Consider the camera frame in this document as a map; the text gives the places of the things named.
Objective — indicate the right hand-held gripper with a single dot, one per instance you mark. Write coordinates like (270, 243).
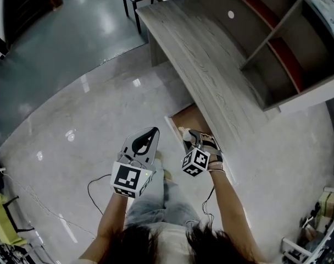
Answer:
(196, 161)

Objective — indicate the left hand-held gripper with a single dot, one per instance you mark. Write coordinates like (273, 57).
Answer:
(127, 176)

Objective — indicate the small pale item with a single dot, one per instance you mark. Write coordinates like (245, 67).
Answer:
(186, 135)

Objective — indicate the brown-lined desk drawer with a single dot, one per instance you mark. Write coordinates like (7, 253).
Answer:
(191, 118)

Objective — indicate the person's right forearm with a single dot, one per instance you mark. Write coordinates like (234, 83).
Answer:
(230, 202)

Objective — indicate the person's left forearm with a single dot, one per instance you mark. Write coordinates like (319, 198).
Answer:
(112, 219)

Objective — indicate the grey wooden desk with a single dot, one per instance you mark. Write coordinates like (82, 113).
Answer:
(194, 54)

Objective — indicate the grey desk shelf unit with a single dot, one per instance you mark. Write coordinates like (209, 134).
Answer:
(315, 48)

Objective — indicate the person's shoe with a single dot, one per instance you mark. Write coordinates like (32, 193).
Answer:
(167, 175)
(158, 156)

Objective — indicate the pink wrist band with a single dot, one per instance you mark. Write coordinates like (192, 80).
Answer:
(215, 166)

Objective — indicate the person's light blue jeans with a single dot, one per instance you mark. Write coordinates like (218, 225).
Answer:
(158, 202)

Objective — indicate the person's light shirt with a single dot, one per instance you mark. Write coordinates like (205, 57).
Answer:
(172, 243)

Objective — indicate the white metal rack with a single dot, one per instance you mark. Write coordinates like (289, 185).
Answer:
(299, 250)

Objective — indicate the stack of cardboard boxes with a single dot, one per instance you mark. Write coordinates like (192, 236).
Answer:
(331, 202)

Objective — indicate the yellow-green folding stool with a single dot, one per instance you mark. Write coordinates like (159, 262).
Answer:
(3, 221)

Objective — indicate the dark wooden cabinet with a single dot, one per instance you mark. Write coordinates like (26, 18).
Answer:
(27, 12)

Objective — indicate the white printed box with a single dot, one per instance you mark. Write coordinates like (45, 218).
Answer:
(330, 7)

